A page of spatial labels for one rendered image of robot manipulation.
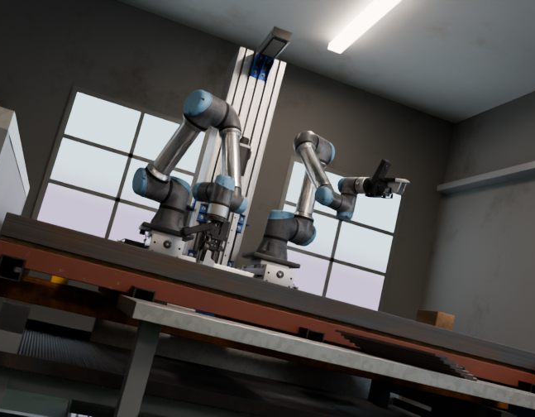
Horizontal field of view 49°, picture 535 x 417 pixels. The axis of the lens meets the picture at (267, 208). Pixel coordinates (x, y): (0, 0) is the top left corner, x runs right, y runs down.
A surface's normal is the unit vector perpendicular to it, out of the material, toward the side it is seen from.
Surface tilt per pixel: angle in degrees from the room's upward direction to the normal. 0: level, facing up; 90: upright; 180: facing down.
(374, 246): 90
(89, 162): 90
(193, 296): 90
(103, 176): 90
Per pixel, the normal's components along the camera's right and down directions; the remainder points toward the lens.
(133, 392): 0.35, -0.08
